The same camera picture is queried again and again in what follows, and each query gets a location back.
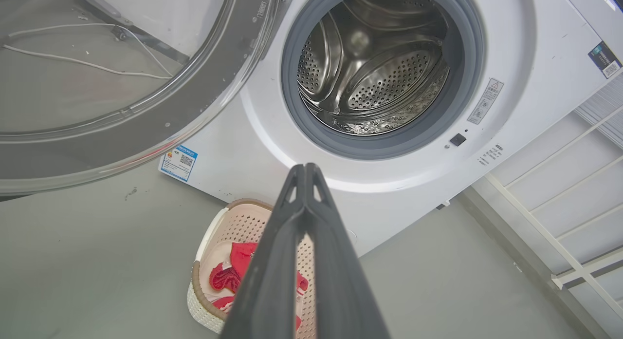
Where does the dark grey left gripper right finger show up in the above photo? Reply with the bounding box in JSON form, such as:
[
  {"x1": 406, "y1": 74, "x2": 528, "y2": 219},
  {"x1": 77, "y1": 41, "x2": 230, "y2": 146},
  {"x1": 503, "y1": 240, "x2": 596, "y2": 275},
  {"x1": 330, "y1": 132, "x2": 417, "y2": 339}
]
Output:
[{"x1": 305, "y1": 163, "x2": 390, "y2": 339}]

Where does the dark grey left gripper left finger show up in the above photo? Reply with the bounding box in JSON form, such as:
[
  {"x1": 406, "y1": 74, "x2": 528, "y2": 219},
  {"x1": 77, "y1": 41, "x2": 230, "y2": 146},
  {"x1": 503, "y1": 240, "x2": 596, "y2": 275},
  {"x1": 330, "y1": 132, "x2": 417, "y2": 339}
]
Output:
[{"x1": 219, "y1": 164, "x2": 307, "y2": 339}]

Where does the round black glass washer door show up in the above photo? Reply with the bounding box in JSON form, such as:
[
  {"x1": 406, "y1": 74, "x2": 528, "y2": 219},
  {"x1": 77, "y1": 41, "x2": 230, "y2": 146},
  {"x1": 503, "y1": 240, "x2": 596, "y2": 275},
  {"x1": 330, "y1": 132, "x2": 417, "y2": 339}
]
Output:
[{"x1": 0, "y1": 0, "x2": 288, "y2": 196}]

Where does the white front-load washing machine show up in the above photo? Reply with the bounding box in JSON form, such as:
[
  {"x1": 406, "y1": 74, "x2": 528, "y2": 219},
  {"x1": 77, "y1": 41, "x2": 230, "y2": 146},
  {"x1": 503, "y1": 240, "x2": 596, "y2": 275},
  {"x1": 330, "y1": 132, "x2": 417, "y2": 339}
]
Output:
[{"x1": 158, "y1": 0, "x2": 623, "y2": 257}]

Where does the red garment with white stripes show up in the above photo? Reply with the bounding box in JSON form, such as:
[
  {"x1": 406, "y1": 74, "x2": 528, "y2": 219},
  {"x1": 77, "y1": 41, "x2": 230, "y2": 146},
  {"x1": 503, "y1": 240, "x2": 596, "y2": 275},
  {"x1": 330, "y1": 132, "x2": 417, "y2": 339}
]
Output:
[{"x1": 210, "y1": 242, "x2": 310, "y2": 330}]

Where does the cream plastic laundry basket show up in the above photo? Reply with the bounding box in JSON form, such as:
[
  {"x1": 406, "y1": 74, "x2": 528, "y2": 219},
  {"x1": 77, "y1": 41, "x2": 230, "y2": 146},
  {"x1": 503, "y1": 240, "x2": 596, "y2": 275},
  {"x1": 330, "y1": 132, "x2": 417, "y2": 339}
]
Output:
[{"x1": 187, "y1": 199, "x2": 317, "y2": 339}]

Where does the blue energy label sticker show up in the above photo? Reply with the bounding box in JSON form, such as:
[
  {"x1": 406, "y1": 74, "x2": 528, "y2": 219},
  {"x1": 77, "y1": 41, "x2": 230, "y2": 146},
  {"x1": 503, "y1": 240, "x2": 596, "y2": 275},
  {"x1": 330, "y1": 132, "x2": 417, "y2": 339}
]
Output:
[{"x1": 159, "y1": 145, "x2": 199, "y2": 183}]

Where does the small printed text label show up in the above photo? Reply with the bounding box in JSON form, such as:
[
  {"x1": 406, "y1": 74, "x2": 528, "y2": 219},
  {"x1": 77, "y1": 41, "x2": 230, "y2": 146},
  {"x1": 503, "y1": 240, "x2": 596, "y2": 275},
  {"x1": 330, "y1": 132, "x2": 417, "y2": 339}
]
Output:
[{"x1": 477, "y1": 144, "x2": 504, "y2": 167}]

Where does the perforated steel washer drum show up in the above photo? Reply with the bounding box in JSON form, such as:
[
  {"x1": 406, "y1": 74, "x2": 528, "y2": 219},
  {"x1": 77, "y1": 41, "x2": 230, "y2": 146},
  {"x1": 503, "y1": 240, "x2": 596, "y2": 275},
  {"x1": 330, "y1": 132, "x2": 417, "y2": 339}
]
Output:
[{"x1": 297, "y1": 0, "x2": 451, "y2": 135}]

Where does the white warning sticker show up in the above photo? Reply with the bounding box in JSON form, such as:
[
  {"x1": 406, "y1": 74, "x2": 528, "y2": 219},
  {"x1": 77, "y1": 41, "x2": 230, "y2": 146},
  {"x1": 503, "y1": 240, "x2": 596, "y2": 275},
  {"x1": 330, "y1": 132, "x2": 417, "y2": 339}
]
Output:
[{"x1": 468, "y1": 78, "x2": 504, "y2": 125}]

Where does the dark QR code sticker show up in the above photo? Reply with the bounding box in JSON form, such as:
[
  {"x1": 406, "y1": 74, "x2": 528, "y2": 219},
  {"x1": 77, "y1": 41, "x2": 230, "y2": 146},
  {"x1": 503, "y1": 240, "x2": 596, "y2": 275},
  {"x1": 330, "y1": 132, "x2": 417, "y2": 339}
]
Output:
[{"x1": 588, "y1": 41, "x2": 623, "y2": 79}]

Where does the white metal rail frame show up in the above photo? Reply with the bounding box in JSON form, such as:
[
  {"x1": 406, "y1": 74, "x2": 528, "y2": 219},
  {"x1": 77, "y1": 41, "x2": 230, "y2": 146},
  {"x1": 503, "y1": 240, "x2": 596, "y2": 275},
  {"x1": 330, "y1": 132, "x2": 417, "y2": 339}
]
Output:
[{"x1": 484, "y1": 103, "x2": 623, "y2": 320}]

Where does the white floor cable with clip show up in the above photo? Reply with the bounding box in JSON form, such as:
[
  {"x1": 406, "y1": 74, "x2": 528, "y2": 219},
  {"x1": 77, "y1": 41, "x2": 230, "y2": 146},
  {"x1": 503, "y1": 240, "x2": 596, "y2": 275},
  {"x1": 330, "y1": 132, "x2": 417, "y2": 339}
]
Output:
[{"x1": 7, "y1": 22, "x2": 174, "y2": 77}]

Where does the grey metal floor bracket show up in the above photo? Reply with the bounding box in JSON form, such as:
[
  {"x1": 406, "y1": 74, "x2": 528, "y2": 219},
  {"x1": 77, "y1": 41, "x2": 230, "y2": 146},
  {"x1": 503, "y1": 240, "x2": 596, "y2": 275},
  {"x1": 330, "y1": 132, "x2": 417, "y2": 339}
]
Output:
[{"x1": 80, "y1": 0, "x2": 134, "y2": 27}]

